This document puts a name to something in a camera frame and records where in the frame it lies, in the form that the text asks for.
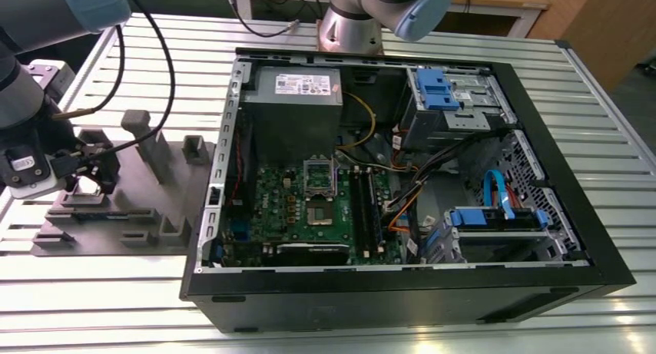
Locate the black RAM slot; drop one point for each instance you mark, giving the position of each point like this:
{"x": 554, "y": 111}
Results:
{"x": 360, "y": 212}
{"x": 380, "y": 212}
{"x": 367, "y": 212}
{"x": 373, "y": 212}

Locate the wooden cabinet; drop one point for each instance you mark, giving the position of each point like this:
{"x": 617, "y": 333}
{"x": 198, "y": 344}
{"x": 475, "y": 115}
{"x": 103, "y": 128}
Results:
{"x": 605, "y": 31}

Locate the black table corner cap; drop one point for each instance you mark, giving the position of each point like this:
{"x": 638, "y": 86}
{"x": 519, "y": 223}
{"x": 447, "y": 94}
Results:
{"x": 563, "y": 44}

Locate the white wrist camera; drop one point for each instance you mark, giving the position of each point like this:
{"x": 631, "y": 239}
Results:
{"x": 26, "y": 166}

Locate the wooden desk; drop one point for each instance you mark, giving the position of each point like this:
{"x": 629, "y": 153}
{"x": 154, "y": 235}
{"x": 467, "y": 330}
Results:
{"x": 512, "y": 2}

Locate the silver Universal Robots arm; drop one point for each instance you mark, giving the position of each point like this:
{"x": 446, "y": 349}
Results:
{"x": 31, "y": 8}

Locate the grey power supply unit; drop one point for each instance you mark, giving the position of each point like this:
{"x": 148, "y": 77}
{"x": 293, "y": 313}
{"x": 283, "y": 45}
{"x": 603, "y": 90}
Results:
{"x": 292, "y": 127}

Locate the blue plastic drive rail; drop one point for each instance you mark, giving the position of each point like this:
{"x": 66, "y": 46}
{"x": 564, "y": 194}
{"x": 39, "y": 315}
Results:
{"x": 431, "y": 246}

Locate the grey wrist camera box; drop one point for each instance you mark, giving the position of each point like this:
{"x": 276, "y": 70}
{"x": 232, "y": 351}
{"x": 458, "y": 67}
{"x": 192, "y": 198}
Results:
{"x": 51, "y": 79}

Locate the blue motherboard connector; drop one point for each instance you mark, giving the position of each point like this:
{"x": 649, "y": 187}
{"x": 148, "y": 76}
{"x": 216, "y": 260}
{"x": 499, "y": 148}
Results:
{"x": 241, "y": 231}

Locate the CPU socket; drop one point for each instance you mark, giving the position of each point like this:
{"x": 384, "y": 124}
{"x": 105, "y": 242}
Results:
{"x": 323, "y": 212}

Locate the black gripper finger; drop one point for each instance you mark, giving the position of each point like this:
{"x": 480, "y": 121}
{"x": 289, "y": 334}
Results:
{"x": 71, "y": 185}
{"x": 107, "y": 173}

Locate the black chair base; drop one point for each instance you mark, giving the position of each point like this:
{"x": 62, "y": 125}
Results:
{"x": 649, "y": 67}

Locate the blue plastic disk carrier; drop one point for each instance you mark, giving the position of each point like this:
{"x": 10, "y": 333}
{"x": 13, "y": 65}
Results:
{"x": 436, "y": 85}

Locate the grey parts rack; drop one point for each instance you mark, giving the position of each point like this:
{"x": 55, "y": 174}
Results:
{"x": 144, "y": 200}

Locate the silver CPU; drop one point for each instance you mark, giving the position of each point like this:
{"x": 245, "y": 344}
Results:
{"x": 87, "y": 185}

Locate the silver drive cage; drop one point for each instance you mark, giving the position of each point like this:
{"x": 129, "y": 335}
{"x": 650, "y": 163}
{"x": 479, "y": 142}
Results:
{"x": 472, "y": 120}

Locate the black PC case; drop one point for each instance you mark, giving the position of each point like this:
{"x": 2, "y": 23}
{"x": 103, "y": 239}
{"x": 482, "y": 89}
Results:
{"x": 411, "y": 296}

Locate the black graphics card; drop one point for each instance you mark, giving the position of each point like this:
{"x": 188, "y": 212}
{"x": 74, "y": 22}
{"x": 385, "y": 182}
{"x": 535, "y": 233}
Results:
{"x": 308, "y": 254}

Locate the white power supply label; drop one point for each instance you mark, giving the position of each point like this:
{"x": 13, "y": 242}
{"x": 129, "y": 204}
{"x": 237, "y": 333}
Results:
{"x": 303, "y": 85}

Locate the green motherboard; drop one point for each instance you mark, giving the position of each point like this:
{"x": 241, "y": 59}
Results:
{"x": 272, "y": 216}

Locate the silver disk bay cage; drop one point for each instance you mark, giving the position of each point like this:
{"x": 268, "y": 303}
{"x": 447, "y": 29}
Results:
{"x": 507, "y": 237}

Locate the white four-pin connector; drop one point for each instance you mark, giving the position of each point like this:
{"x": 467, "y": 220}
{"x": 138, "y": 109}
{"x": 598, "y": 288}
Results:
{"x": 287, "y": 181}

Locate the hard disk in blue carrier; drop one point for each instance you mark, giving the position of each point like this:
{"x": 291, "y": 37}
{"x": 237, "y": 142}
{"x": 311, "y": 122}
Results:
{"x": 470, "y": 217}

